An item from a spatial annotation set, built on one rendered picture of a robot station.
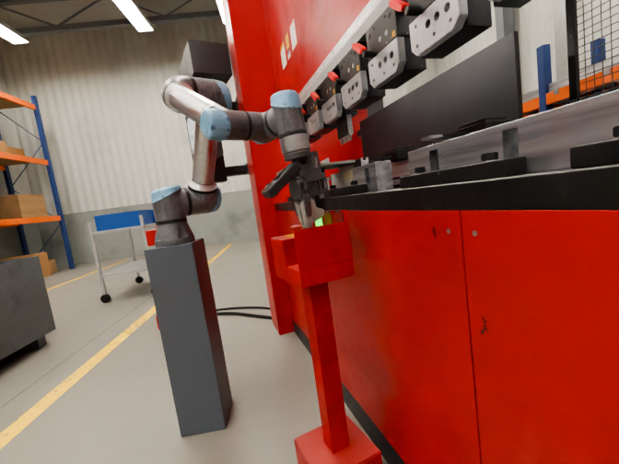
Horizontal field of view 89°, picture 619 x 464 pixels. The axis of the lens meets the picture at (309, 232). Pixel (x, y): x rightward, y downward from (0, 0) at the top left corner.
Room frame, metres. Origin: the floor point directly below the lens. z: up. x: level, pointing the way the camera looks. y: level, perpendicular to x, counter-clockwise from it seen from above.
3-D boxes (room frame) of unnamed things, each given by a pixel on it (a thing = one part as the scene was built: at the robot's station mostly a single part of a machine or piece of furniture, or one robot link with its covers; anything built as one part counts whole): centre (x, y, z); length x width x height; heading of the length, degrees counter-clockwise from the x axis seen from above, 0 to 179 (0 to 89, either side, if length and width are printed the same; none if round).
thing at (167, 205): (1.27, 0.54, 0.94); 0.13 x 0.12 x 0.14; 130
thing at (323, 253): (0.89, 0.01, 0.75); 0.20 x 0.16 x 0.18; 25
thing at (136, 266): (4.03, 2.20, 0.47); 0.90 x 0.67 x 0.95; 4
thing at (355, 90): (1.10, -0.24, 1.26); 0.15 x 0.09 x 0.17; 17
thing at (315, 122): (1.49, -0.13, 1.26); 0.15 x 0.09 x 0.17; 17
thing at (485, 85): (1.65, -0.61, 1.12); 1.13 x 0.02 x 0.44; 17
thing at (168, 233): (1.27, 0.55, 0.82); 0.15 x 0.15 x 0.10
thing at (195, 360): (1.27, 0.55, 0.39); 0.18 x 0.18 x 0.78; 4
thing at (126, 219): (3.86, 2.21, 0.92); 0.50 x 0.36 x 0.18; 94
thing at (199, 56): (2.34, 0.59, 1.52); 0.51 x 0.25 x 0.85; 28
